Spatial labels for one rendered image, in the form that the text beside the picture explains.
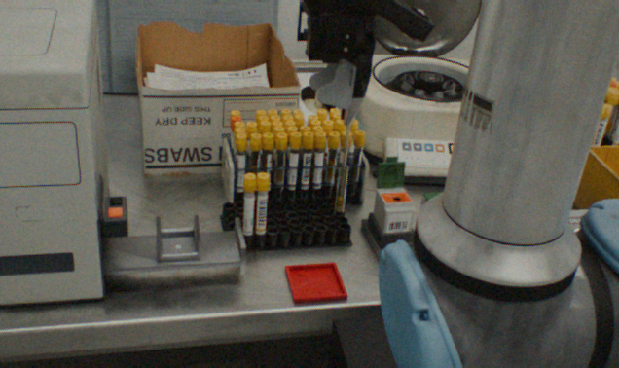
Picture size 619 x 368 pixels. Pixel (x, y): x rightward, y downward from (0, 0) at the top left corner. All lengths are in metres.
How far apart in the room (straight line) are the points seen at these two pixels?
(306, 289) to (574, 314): 0.46
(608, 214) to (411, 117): 0.62
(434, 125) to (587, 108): 0.75
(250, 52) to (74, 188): 0.64
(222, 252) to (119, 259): 0.12
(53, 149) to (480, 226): 0.48
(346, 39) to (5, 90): 0.39
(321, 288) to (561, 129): 0.54
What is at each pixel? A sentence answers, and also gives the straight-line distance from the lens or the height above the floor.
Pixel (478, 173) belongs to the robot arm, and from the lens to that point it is 0.48.
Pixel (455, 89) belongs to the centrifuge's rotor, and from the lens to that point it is 1.31.
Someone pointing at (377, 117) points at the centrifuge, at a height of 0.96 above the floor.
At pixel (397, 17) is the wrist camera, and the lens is 0.92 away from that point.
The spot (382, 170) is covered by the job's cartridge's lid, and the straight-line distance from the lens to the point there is 1.01.
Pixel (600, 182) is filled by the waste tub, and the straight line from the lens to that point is 1.17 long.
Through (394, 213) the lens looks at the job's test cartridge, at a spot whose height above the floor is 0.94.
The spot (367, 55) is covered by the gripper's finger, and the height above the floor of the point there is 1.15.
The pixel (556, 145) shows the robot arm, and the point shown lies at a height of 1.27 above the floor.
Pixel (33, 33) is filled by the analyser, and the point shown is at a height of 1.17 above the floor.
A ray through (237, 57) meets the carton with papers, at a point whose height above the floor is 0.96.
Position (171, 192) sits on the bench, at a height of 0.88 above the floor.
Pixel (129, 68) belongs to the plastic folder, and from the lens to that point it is 1.43.
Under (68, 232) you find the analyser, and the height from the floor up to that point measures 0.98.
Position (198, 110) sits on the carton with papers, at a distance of 1.12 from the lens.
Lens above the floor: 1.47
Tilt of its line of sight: 30 degrees down
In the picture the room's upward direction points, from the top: 5 degrees clockwise
